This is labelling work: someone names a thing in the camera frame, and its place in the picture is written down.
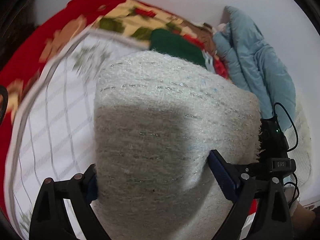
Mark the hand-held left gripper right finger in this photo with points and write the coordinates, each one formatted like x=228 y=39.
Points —
x=222 y=175

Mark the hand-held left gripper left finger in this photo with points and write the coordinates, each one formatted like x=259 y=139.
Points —
x=91 y=190

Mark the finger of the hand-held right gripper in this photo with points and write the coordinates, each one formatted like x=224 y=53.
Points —
x=258 y=170

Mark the white fuzzy jacket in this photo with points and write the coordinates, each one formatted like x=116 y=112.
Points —
x=162 y=130

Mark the person's right forearm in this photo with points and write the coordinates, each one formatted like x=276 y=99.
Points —
x=303 y=221

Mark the white textured blanket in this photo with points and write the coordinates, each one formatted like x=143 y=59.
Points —
x=303 y=155

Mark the white grid-patterned cloth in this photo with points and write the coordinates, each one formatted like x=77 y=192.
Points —
x=62 y=130

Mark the light blue quilt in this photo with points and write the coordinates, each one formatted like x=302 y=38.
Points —
x=250 y=62

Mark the green pants with white stripes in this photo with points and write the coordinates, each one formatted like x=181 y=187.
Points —
x=175 y=45

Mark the red floral blanket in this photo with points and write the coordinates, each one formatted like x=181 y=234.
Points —
x=30 y=47

